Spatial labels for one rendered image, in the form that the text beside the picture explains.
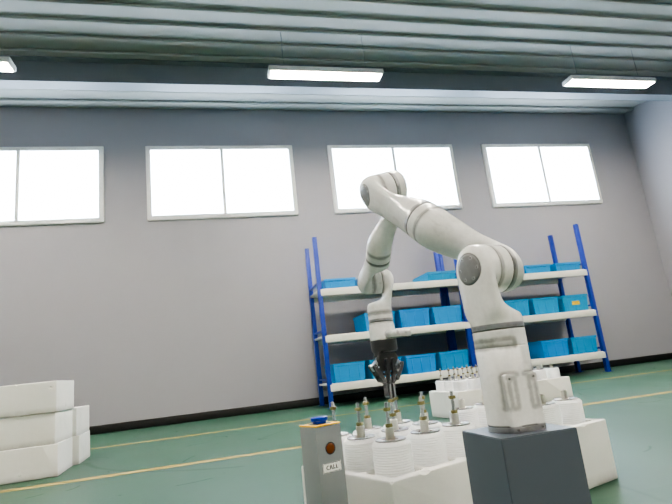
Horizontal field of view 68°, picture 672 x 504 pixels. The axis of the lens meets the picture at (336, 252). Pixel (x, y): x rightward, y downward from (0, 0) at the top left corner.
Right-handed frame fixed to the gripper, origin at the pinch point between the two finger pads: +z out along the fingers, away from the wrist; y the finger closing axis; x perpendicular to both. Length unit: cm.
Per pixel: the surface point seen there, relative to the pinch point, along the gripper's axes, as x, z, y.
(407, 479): 17.7, 18.2, 16.7
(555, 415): 21, 14, -49
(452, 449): 13.9, 16.1, -5.9
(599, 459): 26, 29, -61
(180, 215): -472, -216, -157
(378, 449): 10.6, 12.0, 17.6
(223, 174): -443, -269, -205
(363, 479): 7.1, 18.3, 20.3
